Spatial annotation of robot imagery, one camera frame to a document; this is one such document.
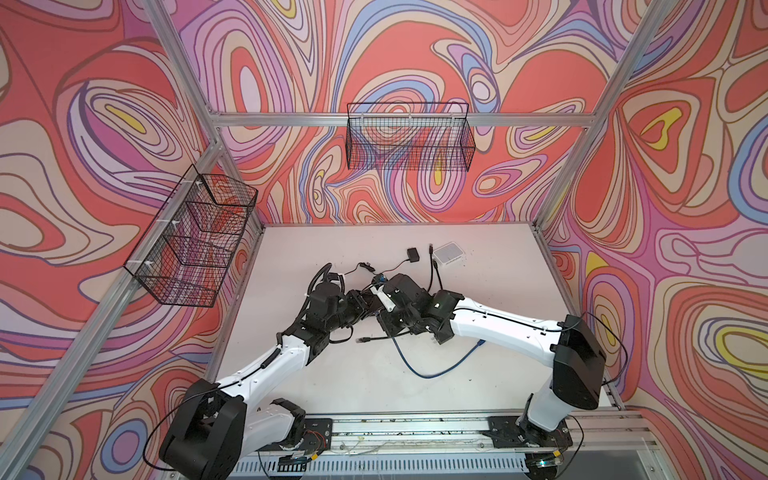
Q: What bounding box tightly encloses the left wire mesh basket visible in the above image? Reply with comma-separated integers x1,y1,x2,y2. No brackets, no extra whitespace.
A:
123,165,258,308

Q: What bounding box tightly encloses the black power adapter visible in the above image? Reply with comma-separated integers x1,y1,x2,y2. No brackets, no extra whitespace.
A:
344,247,421,276

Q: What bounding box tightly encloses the back wire mesh basket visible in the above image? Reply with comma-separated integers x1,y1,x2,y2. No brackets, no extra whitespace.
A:
345,100,476,172

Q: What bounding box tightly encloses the black network switch box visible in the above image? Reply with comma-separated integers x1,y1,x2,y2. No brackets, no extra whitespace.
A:
360,287,387,316

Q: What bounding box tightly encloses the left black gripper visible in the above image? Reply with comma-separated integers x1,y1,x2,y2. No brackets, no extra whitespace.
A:
323,292,380,337

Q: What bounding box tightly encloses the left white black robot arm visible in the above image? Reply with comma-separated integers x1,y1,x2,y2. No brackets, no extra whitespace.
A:
158,265,375,479

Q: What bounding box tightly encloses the wire mesh basket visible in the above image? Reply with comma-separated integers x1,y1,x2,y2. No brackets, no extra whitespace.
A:
345,100,476,172
123,165,258,308

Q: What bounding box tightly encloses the blue ethernet cable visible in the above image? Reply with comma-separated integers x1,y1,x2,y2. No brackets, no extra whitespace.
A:
371,275,487,380

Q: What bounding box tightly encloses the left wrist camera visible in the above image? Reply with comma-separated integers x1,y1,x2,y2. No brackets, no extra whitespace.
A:
306,280,344,322

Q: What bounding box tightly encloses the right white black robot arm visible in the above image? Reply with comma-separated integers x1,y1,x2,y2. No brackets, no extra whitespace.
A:
370,274,606,448

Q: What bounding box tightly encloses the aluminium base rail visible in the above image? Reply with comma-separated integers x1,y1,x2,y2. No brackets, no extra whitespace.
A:
161,410,661,478

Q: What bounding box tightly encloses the small white network switch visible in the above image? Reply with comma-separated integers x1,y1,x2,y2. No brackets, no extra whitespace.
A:
433,242,466,267

